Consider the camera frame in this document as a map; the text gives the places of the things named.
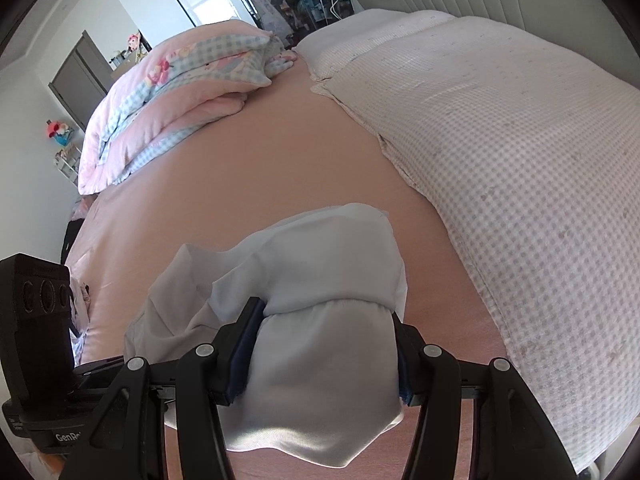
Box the pink bed sheet mattress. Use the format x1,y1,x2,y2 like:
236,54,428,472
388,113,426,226
67,62,504,479

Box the white navy-trimmed jacket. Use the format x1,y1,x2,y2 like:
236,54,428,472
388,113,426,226
125,204,408,468

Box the silver drawer cabinet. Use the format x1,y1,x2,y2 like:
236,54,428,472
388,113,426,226
110,48,148,80

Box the white wire shelf rack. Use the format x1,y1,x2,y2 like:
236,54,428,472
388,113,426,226
54,143,81,185

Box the white navy-trimmed pants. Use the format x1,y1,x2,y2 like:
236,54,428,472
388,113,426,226
70,278,91,366

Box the black bag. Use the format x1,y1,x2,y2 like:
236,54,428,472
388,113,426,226
60,219,85,264

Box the folded pink checkered quilt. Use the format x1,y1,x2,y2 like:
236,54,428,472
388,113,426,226
77,20,296,195

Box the red blue plush toy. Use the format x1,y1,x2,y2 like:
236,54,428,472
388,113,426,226
47,119,75,148

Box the grey door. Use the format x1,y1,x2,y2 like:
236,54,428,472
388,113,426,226
48,30,114,131

